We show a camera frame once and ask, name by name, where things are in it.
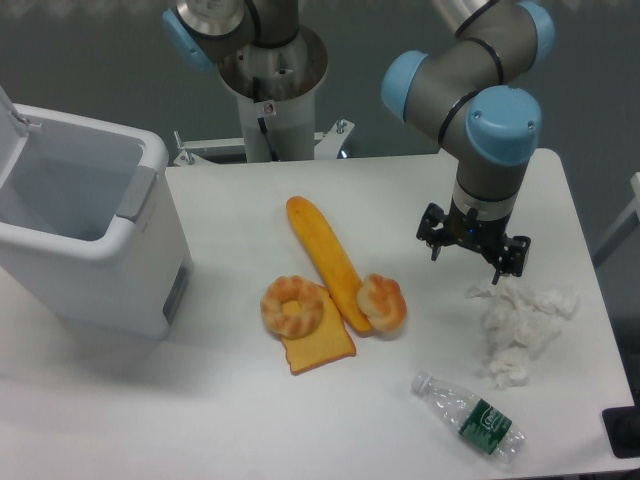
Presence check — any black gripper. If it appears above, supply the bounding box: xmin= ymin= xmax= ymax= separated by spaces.
xmin=416 ymin=197 xmax=531 ymax=285

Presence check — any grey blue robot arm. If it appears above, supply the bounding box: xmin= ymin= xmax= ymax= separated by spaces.
xmin=162 ymin=1 xmax=555 ymax=277

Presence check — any small round knotted bread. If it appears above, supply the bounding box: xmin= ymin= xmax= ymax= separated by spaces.
xmin=356 ymin=273 xmax=407 ymax=332

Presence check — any crumpled white tissue paper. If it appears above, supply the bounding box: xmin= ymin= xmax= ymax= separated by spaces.
xmin=467 ymin=277 xmax=579 ymax=390

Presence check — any long orange baguette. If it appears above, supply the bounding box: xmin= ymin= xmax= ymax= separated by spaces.
xmin=286 ymin=196 xmax=373 ymax=336

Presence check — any orange toast slice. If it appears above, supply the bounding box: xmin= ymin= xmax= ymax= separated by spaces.
xmin=280 ymin=288 xmax=356 ymax=375

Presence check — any clear plastic water bottle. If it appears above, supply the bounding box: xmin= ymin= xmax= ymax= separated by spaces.
xmin=411 ymin=372 xmax=526 ymax=464

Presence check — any black device at table edge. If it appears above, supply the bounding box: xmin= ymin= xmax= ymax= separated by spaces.
xmin=602 ymin=406 xmax=639 ymax=459

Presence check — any white open trash bin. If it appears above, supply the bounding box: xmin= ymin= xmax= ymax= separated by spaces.
xmin=1 ymin=96 xmax=194 ymax=339

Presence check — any white frame at right edge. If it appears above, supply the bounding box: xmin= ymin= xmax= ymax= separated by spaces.
xmin=591 ymin=172 xmax=639 ymax=268

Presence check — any ring shaped twisted bread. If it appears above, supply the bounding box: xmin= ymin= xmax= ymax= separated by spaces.
xmin=260 ymin=275 xmax=324 ymax=339

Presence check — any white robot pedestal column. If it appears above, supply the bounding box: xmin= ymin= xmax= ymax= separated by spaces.
xmin=172 ymin=25 xmax=357 ymax=167

